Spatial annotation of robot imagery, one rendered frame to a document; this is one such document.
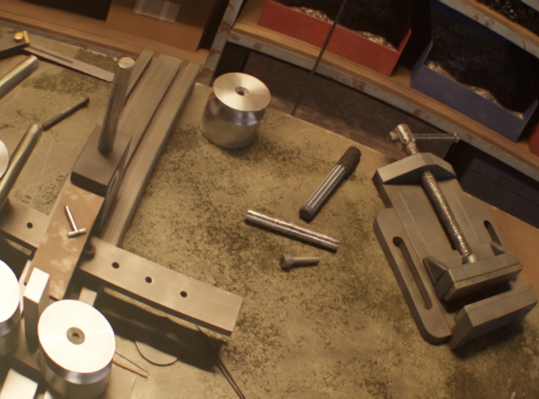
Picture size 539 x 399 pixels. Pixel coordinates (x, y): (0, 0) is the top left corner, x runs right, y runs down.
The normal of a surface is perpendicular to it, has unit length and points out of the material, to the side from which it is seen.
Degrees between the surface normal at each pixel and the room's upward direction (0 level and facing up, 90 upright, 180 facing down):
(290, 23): 90
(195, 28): 90
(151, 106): 0
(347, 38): 90
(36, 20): 0
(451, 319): 0
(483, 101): 90
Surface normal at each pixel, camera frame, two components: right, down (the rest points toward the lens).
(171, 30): -0.21, 0.70
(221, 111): -0.17, -0.15
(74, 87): 0.29, -0.62
